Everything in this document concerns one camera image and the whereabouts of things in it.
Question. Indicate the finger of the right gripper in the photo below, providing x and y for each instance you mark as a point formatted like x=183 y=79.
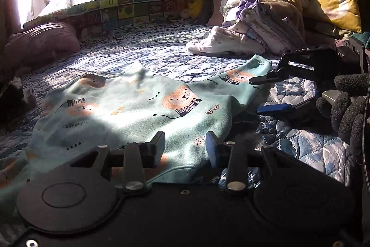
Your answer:
x=274 y=109
x=272 y=76

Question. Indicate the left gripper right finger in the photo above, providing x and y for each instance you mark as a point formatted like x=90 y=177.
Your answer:
x=235 y=156

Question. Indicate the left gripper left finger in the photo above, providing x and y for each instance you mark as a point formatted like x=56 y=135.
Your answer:
x=135 y=157

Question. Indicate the teal printed baby garment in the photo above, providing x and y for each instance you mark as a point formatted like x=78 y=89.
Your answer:
x=132 y=106

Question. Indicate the white folded baby clothes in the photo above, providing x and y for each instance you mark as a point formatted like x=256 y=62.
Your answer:
x=221 y=41

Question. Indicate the black gloved hand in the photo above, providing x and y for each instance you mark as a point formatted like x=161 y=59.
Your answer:
x=348 y=112

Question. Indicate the blue white quilted bedspread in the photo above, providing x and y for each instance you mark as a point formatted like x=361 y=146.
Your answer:
x=161 y=48

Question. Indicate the yellow cartoon pillow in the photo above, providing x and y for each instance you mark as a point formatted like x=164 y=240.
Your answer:
x=343 y=14

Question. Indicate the pile of folded blankets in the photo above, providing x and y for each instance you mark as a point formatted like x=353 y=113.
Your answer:
x=279 y=23

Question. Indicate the yellow plush toy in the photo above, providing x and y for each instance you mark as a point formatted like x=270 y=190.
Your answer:
x=192 y=9

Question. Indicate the black white plush toy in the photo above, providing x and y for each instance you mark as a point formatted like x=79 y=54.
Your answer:
x=15 y=100

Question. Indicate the colourful alphabet bed bumper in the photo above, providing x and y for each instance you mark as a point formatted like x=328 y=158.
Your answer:
x=110 y=13

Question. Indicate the purple pillow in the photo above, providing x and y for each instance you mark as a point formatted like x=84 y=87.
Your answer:
x=42 y=44

